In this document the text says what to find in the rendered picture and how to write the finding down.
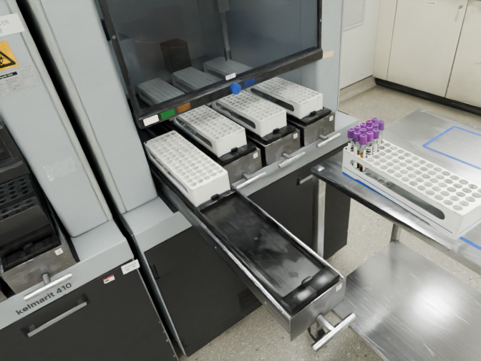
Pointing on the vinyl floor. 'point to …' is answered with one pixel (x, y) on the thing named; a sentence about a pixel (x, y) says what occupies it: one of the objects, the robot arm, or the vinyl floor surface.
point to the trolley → (455, 150)
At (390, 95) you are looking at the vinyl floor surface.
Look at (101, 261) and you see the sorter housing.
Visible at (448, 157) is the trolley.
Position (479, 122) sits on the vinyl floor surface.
